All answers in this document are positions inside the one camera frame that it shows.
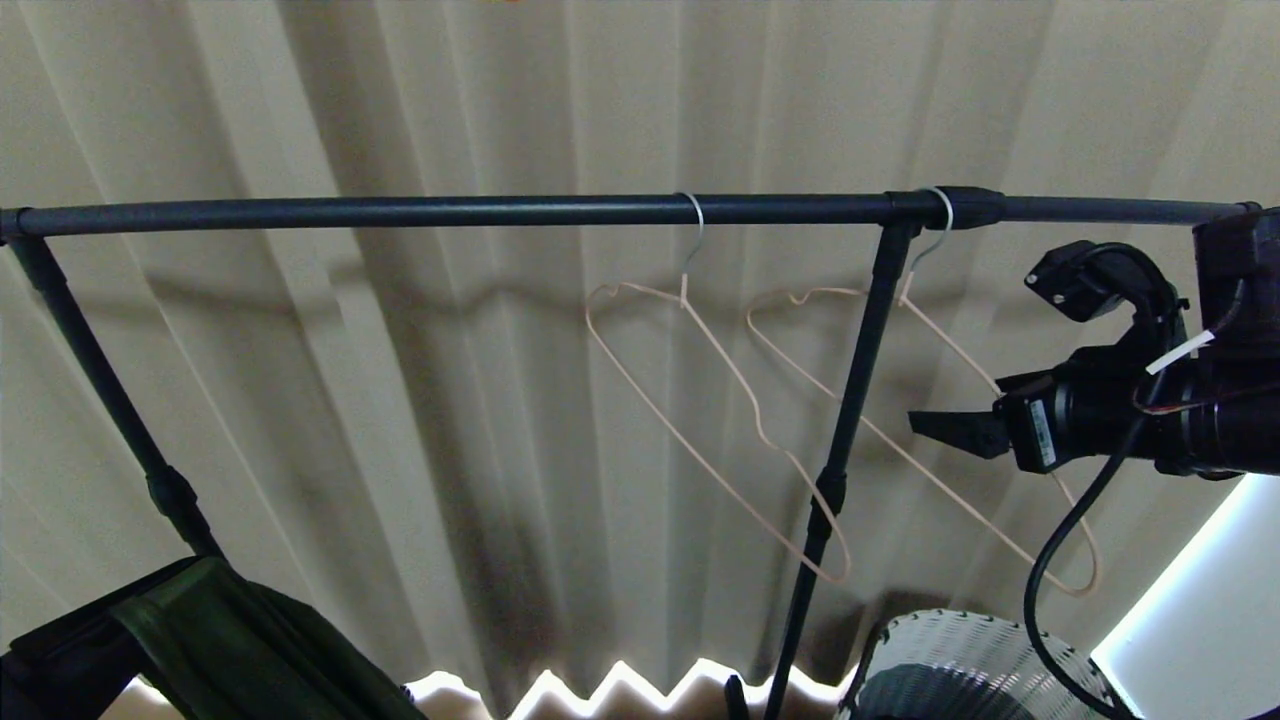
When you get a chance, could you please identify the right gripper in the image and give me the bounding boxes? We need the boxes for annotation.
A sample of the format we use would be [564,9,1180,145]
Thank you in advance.
[907,368,1193,474]

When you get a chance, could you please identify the pink clothes hanger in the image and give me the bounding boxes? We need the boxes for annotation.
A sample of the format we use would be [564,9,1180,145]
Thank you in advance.
[745,188,1101,599]
[584,192,854,586]

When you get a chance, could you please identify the green long-sleeved shirt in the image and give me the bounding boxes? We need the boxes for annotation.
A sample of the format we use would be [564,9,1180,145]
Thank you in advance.
[0,555,429,720]

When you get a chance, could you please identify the white laundry basket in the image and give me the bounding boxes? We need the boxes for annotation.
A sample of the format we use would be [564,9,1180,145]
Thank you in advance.
[838,608,1136,720]

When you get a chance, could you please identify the black clothes rack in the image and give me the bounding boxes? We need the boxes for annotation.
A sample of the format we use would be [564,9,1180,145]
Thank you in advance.
[0,185,1263,720]

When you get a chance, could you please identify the beige curtain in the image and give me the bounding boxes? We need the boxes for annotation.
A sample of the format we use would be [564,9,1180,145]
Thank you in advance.
[0,0,1280,716]

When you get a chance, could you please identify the black cable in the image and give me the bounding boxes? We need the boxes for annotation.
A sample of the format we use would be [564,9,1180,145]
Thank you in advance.
[1022,243,1191,720]

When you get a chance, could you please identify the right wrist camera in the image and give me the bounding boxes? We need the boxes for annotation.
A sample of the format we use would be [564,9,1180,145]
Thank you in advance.
[1023,240,1191,376]

